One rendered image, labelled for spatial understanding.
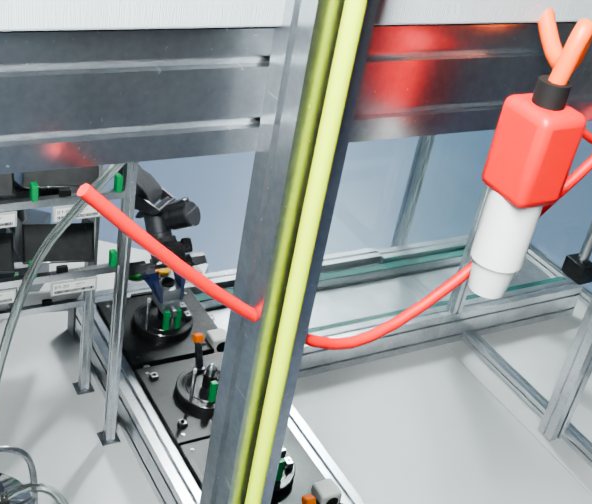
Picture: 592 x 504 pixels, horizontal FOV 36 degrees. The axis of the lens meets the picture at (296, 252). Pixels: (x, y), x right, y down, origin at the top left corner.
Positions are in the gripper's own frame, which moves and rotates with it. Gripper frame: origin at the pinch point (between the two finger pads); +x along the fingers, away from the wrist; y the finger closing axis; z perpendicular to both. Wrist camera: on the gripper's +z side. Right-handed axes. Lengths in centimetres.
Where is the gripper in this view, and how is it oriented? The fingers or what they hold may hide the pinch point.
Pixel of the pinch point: (168, 286)
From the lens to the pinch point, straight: 212.1
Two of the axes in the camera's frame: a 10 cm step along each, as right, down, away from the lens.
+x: 1.8, 9.8, -0.3
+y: 8.6, -1.4, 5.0
